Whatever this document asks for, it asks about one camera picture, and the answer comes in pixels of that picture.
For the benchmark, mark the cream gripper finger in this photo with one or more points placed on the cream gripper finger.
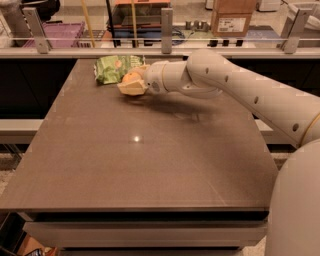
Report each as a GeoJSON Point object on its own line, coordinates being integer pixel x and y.
{"type": "Point", "coordinates": [139, 70]}
{"type": "Point", "coordinates": [133, 88]}

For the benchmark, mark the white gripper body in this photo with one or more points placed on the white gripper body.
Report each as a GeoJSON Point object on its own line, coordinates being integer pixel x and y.
{"type": "Point", "coordinates": [153, 78]}

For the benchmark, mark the orange fruit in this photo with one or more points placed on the orange fruit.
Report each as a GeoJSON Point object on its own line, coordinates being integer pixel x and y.
{"type": "Point", "coordinates": [131, 76]}

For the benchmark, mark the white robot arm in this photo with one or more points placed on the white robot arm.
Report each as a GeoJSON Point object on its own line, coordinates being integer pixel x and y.
{"type": "Point", "coordinates": [294, 218]}

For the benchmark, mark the green jalapeno chip bag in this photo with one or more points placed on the green jalapeno chip bag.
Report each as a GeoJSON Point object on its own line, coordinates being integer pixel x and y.
{"type": "Point", "coordinates": [111, 69]}

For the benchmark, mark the purple plastic crate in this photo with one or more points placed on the purple plastic crate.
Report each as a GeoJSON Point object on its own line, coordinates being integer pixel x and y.
{"type": "Point", "coordinates": [63, 35]}

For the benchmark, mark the cardboard box with label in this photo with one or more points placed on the cardboard box with label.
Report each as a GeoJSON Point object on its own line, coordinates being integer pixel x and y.
{"type": "Point", "coordinates": [231, 18]}

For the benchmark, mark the grey metal rail post middle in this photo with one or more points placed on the grey metal rail post middle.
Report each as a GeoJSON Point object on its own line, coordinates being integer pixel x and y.
{"type": "Point", "coordinates": [166, 30]}

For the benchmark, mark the grey metal rail post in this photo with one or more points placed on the grey metal rail post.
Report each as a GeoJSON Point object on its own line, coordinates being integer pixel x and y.
{"type": "Point", "coordinates": [166, 30]}
{"type": "Point", "coordinates": [294, 38]}
{"type": "Point", "coordinates": [42, 44]}

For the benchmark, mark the yellow broom handle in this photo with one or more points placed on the yellow broom handle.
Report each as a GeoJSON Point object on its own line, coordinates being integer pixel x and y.
{"type": "Point", "coordinates": [86, 15]}

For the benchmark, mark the grey metal rail post left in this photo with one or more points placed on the grey metal rail post left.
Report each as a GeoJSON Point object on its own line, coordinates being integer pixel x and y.
{"type": "Point", "coordinates": [42, 44]}

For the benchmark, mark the grey metal rail post right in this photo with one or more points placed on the grey metal rail post right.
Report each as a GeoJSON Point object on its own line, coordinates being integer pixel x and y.
{"type": "Point", "coordinates": [294, 38]}

